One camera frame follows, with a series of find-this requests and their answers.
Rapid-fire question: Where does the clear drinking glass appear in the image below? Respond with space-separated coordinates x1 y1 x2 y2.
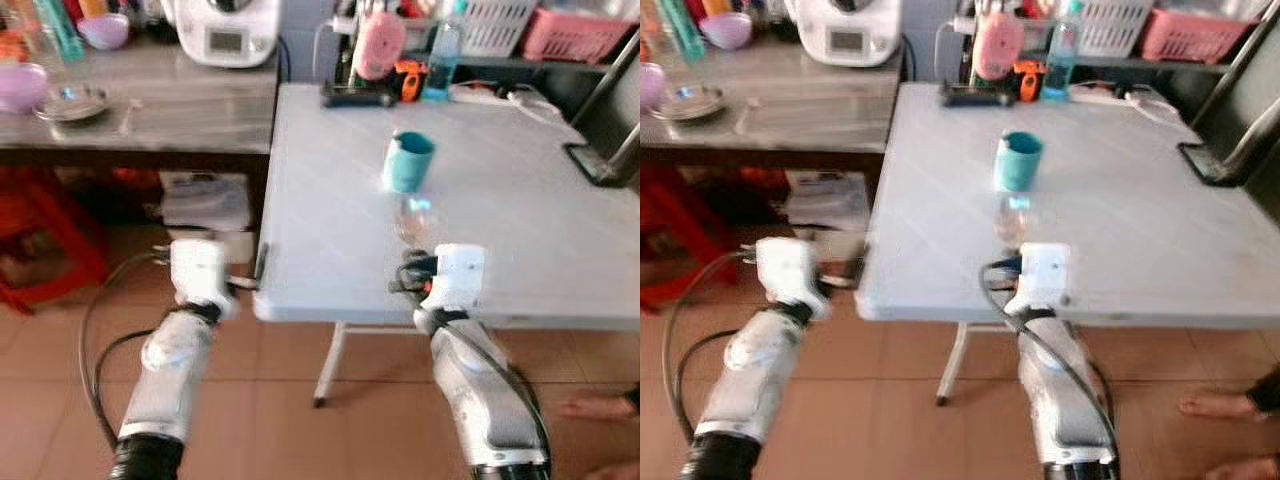
994 193 1042 252
394 193 442 252

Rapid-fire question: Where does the white box stack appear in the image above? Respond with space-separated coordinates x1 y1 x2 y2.
159 170 254 265
784 170 872 265

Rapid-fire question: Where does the white folding table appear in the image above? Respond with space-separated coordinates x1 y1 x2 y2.
855 82 1280 409
252 82 641 409

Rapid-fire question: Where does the teal cup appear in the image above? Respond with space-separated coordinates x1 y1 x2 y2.
992 130 1045 195
381 130 438 195

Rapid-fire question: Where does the red plastic stool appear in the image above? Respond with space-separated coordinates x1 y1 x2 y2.
640 165 732 313
0 165 112 313

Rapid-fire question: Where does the steel counter table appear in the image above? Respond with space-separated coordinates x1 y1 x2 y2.
640 40 902 169
0 40 282 169

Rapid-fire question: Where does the flat black device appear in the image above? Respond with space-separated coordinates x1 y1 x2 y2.
319 82 397 110
937 82 1016 110

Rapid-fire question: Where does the white power strip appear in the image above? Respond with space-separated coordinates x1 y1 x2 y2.
449 82 543 111
1067 82 1163 111

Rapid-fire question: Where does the orange black tape measure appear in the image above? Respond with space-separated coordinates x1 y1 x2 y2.
391 60 427 104
1009 60 1047 104

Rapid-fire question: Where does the black metal chair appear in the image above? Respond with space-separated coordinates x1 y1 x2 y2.
563 28 641 191
1177 0 1280 227

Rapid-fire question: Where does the blue plastic water bottle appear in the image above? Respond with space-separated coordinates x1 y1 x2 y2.
421 0 470 104
1039 0 1087 104

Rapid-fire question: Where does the pink oval gadget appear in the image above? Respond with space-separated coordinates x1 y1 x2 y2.
971 10 1027 84
351 10 408 84

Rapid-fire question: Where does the person's bare foot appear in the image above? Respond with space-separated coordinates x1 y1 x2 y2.
1204 455 1280 480
1177 388 1280 422
557 390 641 422

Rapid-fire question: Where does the white kitchen appliance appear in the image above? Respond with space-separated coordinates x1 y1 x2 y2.
171 0 284 70
784 0 902 70

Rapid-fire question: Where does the round metal plate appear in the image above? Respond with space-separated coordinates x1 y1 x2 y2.
34 85 110 124
652 85 727 124

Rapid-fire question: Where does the white plastic basket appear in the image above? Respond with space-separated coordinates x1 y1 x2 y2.
461 0 540 59
1079 0 1157 59

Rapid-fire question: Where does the small purple bowl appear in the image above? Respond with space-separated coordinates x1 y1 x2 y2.
76 12 132 52
697 12 754 52

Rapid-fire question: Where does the pink plastic basket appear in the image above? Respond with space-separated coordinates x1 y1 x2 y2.
519 8 637 67
1139 8 1253 67

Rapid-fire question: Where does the large purple bowl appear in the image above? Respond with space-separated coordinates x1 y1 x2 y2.
0 62 52 116

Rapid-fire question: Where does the green bottle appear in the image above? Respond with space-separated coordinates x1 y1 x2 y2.
659 0 708 62
34 0 87 62

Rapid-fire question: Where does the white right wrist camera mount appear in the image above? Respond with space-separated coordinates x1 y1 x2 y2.
1009 242 1074 312
424 243 489 312

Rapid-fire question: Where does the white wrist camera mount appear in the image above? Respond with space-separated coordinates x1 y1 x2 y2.
754 237 832 321
424 243 489 312
1009 242 1074 312
167 238 241 320

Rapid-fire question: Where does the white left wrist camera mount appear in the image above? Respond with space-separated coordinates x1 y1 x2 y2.
754 237 832 321
167 238 241 320

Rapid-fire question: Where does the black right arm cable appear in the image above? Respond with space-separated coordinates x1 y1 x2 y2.
979 258 1120 471
398 258 553 473

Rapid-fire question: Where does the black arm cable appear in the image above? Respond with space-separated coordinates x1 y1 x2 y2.
398 258 553 473
77 250 173 453
661 250 759 449
979 258 1120 471

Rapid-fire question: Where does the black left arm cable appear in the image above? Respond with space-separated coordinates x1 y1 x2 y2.
77 250 173 453
661 250 759 449

